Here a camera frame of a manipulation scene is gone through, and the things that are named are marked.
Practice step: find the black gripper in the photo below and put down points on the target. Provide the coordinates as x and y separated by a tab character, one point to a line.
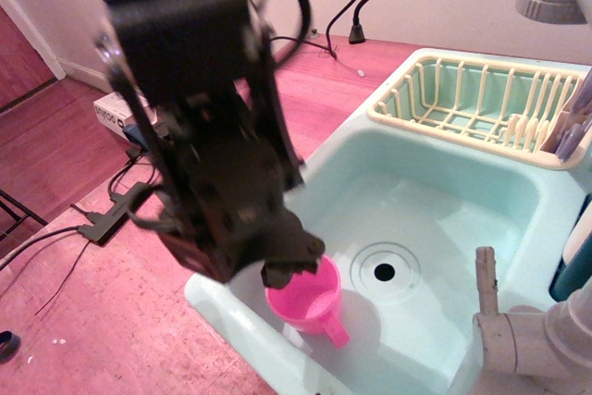
283	246

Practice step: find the pink plastic cup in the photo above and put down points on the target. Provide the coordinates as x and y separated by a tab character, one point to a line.
311	303

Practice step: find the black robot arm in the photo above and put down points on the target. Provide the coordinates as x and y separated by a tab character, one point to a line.
199	79

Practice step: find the light teal toy sink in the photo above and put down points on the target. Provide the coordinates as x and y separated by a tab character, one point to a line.
402	215

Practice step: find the black usb hub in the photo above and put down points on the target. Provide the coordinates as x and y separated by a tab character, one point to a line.
103	226

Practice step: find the blue clamp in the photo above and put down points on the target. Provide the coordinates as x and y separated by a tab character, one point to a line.
133	134

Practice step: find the white oculus box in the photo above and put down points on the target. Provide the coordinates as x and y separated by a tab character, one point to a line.
113	112

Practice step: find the black tape roll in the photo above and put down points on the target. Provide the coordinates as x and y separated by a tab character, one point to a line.
10	344

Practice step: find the beige toy faucet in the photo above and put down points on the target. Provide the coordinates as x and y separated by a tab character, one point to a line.
527	351

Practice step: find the cream dish rack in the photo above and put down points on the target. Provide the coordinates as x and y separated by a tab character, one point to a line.
513	108

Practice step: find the dark teal bottle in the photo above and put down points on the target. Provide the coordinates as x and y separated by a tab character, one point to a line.
574	270

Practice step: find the purple utensils in rack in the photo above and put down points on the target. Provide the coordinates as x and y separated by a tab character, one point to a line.
578	121

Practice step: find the black metal stand frame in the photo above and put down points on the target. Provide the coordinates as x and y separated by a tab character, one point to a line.
18	213

